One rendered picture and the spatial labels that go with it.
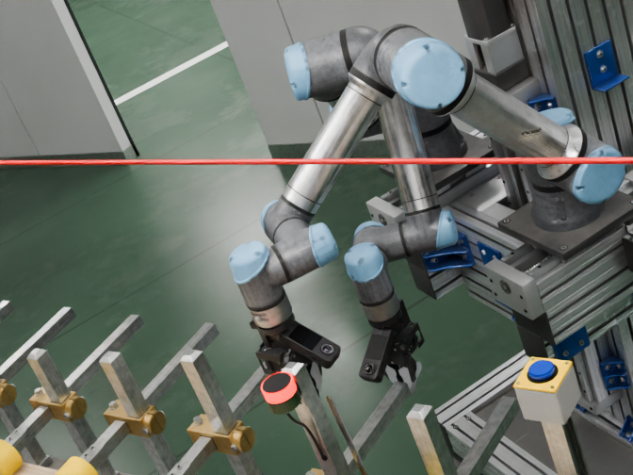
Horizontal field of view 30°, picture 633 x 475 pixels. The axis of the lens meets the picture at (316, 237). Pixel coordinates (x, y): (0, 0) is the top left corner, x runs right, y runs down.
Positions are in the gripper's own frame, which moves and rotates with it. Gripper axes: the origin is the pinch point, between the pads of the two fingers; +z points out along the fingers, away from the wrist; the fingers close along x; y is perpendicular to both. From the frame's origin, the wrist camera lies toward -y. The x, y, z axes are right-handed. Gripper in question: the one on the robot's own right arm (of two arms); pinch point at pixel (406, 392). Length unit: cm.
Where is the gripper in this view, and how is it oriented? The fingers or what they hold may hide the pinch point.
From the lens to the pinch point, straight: 251.1
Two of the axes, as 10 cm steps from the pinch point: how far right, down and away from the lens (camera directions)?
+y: 5.1, -5.8, 6.4
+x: -7.9, -0.4, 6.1
